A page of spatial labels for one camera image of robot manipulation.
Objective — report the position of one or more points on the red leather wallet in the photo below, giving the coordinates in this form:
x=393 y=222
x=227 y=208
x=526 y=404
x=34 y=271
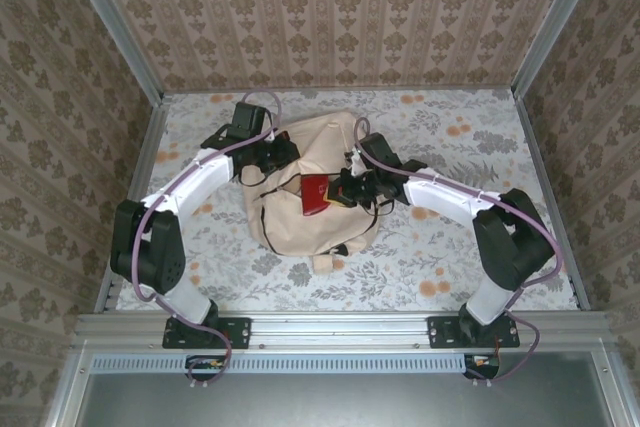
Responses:
x=312 y=194

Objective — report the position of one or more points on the beige canvas backpack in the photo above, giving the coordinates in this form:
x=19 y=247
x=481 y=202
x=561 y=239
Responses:
x=300 y=237

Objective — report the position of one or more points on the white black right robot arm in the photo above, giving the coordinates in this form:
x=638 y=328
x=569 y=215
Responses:
x=440 y=194

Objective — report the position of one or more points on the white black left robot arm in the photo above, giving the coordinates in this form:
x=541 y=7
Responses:
x=195 y=182

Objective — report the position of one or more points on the floral tablecloth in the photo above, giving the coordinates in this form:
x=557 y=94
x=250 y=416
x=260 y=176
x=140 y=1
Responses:
x=400 y=272

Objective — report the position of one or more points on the grey metal panel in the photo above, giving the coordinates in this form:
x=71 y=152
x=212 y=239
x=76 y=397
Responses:
x=300 y=402

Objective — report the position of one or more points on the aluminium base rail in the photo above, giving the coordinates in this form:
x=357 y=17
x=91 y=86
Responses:
x=340 y=327

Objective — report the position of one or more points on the aluminium side rail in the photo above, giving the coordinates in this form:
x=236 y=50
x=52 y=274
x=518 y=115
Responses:
x=135 y=197

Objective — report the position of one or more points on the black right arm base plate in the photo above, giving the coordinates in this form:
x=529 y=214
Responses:
x=442 y=333

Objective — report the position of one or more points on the aluminium corner post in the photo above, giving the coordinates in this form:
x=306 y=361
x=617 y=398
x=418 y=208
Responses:
x=552 y=27
x=120 y=27

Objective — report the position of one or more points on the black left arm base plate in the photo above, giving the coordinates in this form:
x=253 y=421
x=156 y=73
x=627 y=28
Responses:
x=240 y=332

